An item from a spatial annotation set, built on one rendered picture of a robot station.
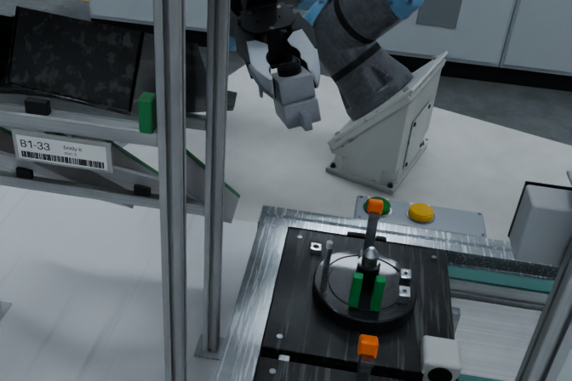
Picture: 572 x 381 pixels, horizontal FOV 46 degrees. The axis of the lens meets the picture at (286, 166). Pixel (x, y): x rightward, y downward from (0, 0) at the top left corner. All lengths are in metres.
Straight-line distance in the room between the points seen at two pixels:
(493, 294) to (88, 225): 0.68
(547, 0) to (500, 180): 2.54
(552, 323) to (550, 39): 3.33
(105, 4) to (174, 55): 3.60
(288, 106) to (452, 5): 3.06
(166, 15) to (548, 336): 0.49
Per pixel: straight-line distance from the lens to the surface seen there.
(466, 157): 1.50
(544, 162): 1.56
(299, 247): 0.98
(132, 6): 4.06
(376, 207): 0.92
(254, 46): 0.87
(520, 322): 1.04
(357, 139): 1.30
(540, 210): 0.68
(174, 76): 0.53
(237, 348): 0.85
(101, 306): 1.05
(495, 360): 0.97
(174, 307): 0.68
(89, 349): 1.00
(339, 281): 0.91
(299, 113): 0.81
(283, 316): 0.88
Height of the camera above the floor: 1.60
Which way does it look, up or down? 33 degrees down
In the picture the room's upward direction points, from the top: 5 degrees clockwise
